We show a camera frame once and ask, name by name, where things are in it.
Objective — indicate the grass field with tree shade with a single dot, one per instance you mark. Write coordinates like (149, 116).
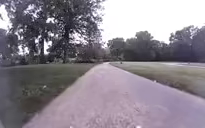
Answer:
(43, 76)

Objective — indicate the pale grey road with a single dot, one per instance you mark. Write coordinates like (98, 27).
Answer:
(190, 64)

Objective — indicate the open grass field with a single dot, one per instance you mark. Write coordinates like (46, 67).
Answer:
(176, 77)

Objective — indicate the grey asphalt path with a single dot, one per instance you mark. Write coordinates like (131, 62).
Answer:
(106, 96)

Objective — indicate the row of dark trees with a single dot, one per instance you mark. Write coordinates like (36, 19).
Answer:
(146, 48)

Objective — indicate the group of tall trees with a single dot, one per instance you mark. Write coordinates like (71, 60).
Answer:
(66, 30)

